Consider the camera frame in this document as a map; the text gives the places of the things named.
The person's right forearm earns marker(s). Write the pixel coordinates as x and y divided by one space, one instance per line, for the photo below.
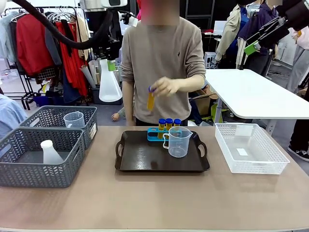
130 104

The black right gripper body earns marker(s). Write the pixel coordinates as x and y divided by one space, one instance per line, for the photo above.
295 13

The blue test tube rack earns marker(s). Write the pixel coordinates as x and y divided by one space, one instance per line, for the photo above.
153 136

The person in beige sweater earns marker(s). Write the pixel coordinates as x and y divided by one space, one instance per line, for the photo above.
164 60

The clear plastic measuring beaker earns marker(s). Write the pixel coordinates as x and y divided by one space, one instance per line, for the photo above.
74 120
178 142

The white perforated plastic basket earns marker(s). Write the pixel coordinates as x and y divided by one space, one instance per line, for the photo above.
256 162

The white translucent conical flask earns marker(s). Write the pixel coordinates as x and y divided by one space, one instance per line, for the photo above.
109 89
50 153

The dark grey storage bin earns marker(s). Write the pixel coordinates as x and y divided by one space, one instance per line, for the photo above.
95 96

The bystander leg black sneaker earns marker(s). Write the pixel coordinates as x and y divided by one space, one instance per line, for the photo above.
299 137

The bystander in grey trousers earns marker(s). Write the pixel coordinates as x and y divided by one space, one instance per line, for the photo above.
299 62

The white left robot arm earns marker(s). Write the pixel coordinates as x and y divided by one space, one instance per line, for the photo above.
96 4

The light blue denim cloth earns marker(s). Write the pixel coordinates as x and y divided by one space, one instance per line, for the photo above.
10 116

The black plastic serving tray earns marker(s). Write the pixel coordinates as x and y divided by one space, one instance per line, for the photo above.
144 157

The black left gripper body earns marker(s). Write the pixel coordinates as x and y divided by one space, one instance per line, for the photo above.
106 36

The white paper roll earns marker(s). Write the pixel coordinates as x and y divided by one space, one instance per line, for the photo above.
93 71

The red jacket on hanger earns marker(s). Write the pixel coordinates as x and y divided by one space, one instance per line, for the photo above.
31 46

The light blue hanging garment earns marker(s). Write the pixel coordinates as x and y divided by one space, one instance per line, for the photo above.
6 41

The grey woven plastic basket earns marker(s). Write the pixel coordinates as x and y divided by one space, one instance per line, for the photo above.
36 171
89 116

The red dress on hanger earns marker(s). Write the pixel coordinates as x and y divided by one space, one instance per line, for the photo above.
72 72

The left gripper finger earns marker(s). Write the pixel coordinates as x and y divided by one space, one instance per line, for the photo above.
97 55
111 64

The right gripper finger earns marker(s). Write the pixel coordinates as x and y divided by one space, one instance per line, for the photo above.
271 25
270 38

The white office table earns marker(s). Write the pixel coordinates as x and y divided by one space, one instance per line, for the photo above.
256 94

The bystander in beige jacket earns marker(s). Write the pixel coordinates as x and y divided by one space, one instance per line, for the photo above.
233 31

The beige garment on hanger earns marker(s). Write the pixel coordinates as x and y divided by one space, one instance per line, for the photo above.
83 36

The person's left hand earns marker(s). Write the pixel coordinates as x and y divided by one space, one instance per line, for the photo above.
166 85

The grey paper roll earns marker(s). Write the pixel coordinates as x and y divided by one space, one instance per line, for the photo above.
87 76

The person's left forearm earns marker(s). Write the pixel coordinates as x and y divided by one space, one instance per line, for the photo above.
187 84

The brown cardboard box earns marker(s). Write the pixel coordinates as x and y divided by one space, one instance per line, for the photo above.
205 101

